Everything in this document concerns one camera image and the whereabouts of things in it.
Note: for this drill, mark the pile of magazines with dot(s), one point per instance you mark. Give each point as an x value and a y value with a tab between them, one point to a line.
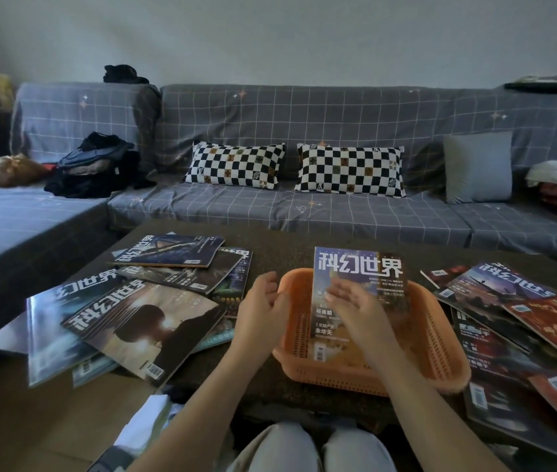
544	319

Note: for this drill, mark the pale booklet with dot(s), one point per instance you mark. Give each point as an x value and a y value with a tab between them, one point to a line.
549	78

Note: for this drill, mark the dark speckled table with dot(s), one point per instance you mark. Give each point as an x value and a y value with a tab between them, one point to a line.
278	250

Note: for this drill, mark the person's right hand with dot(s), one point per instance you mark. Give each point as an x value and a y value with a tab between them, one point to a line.
367	324

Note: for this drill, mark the orange plastic basket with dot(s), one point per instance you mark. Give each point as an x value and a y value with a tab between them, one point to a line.
436	349

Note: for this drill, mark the black crumpled garment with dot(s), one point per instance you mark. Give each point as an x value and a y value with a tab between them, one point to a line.
123	74

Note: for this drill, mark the dark silhouette sun magazine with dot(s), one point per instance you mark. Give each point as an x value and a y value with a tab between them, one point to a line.
150	329

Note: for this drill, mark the blue pyramid cover magazine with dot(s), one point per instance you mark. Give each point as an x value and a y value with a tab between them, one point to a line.
170	250

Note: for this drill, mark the black flat tray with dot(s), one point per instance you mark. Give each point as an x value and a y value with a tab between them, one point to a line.
549	86

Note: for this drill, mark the black white checkered pillow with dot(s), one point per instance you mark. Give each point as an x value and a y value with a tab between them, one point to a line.
234	164
349	169

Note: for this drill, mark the person's left forearm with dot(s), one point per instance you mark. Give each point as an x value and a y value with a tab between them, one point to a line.
200	417

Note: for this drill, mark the person's right forearm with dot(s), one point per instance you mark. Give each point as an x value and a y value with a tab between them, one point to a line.
431	417

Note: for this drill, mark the plain grey cushion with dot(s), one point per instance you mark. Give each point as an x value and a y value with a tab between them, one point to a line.
477	167

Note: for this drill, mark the grey checked covered sofa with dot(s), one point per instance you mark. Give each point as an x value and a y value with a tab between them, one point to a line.
357	117

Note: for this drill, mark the brown tied plastic bag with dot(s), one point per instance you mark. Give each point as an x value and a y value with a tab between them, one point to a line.
13	171

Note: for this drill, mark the heap of dark clothes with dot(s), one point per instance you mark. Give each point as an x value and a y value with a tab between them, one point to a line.
96	167

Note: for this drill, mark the person's light trousers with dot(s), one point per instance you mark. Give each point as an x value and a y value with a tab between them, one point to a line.
308	452

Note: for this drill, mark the white tissue pack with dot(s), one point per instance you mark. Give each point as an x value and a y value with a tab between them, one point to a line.
143	425

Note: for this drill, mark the orange desert cover magazine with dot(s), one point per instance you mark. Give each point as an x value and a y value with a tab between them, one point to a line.
357	265

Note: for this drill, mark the grey brown figures magazine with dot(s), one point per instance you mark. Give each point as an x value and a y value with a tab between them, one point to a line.
200	277

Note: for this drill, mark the green purple forest magazine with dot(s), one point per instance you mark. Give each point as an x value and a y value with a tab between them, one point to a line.
236	285

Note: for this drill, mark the person's left hand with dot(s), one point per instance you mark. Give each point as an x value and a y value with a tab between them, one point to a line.
259	319

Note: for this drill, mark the yellow packet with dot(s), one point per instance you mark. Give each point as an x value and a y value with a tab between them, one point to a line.
2	90

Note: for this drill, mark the blue vortex cover magazine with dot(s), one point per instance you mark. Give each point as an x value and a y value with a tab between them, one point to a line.
52	334

